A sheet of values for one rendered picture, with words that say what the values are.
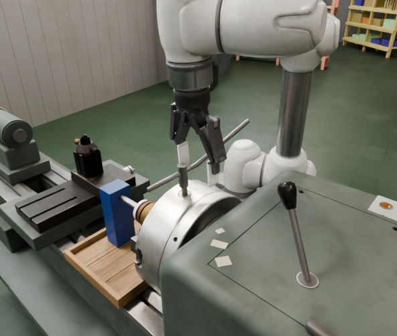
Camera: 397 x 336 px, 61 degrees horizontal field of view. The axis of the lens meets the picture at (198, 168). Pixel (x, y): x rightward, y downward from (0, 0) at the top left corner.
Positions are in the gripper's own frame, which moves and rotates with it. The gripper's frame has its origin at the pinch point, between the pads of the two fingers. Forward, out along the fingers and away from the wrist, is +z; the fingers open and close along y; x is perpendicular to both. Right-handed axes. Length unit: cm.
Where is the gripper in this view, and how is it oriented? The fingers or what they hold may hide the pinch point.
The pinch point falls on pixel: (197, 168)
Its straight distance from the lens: 79.5
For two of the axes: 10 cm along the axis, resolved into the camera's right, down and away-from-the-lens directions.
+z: 0.7, 8.3, 5.5
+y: -6.7, -3.8, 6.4
